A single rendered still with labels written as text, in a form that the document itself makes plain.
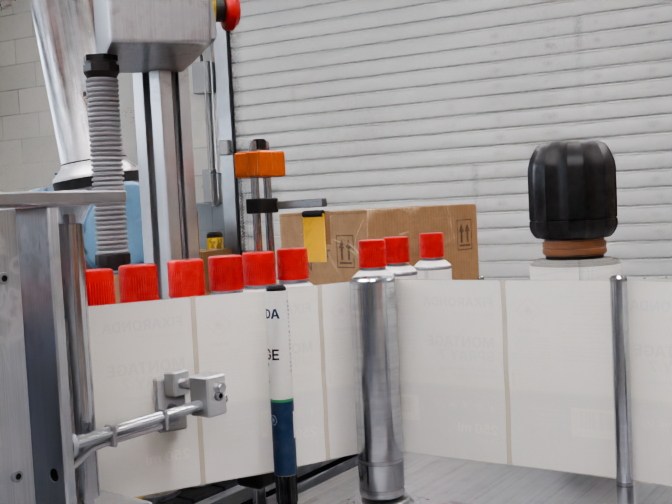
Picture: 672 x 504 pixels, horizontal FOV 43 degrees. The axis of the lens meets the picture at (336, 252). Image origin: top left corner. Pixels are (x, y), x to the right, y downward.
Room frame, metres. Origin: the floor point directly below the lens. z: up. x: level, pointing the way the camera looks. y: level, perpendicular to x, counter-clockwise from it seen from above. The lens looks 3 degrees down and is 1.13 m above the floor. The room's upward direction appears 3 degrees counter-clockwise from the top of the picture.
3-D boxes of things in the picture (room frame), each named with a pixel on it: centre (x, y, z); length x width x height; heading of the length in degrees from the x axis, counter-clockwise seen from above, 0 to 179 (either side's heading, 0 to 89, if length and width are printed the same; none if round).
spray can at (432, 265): (1.17, -0.13, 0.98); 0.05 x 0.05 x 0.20
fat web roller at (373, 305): (0.70, -0.03, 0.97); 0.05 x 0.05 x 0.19
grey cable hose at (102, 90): (0.85, 0.22, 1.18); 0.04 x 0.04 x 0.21
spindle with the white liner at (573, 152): (0.82, -0.23, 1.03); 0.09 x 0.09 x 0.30
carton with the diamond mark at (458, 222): (1.66, -0.09, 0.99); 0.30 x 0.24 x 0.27; 133
